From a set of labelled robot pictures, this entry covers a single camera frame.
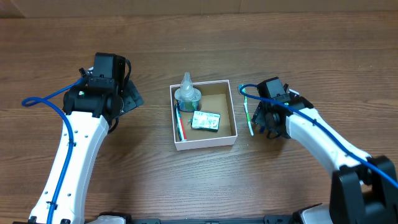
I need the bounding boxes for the pink cardboard box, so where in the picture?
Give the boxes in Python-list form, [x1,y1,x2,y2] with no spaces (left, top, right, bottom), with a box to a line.
[170,80,238,151]

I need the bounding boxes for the clear soap pump bottle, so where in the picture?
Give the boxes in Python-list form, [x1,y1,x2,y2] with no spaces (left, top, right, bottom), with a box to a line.
[174,72,201,112]

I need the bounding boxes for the teal toothpaste tube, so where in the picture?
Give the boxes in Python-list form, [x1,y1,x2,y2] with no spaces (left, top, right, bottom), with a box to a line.
[175,105,187,141]

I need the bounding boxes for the green white toothbrush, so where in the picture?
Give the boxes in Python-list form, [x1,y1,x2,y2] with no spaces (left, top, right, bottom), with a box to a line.
[238,85,254,136]

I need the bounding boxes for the green white soap bar pack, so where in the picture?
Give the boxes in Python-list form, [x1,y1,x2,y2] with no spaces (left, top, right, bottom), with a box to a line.
[191,111,221,132]

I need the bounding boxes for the blue disposable razor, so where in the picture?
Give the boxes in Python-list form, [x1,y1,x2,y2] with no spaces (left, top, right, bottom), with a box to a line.
[259,126,265,134]

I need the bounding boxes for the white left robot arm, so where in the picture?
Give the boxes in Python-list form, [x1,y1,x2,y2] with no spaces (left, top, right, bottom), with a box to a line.
[21,52,144,223]

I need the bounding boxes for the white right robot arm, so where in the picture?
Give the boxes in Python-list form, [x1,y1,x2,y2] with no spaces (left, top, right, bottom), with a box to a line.
[252,77,397,224]

